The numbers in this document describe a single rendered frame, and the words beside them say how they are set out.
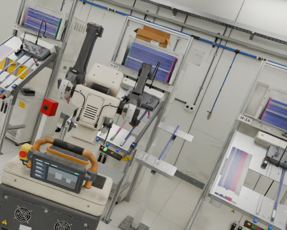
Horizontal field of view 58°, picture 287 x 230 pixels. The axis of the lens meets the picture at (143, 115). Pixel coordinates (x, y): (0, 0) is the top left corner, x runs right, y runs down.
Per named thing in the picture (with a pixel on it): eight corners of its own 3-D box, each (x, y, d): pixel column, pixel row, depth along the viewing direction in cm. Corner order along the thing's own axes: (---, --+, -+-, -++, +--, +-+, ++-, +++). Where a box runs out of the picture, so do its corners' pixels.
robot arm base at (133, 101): (122, 103, 163) (140, 110, 163) (126, 95, 168) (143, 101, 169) (119, 112, 169) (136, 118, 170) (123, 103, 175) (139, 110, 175)
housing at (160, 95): (160, 107, 272) (161, 98, 261) (121, 90, 286) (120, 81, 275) (163, 102, 277) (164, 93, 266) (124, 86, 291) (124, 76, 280)
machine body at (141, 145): (117, 207, 271) (137, 154, 260) (65, 176, 291) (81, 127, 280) (138, 187, 332) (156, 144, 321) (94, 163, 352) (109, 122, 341)
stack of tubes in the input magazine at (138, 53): (166, 82, 260) (176, 57, 255) (123, 65, 274) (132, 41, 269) (169, 83, 271) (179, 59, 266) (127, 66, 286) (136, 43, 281)
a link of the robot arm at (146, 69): (142, 57, 199) (155, 61, 199) (139, 70, 210) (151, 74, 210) (126, 98, 171) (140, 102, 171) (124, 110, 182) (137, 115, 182)
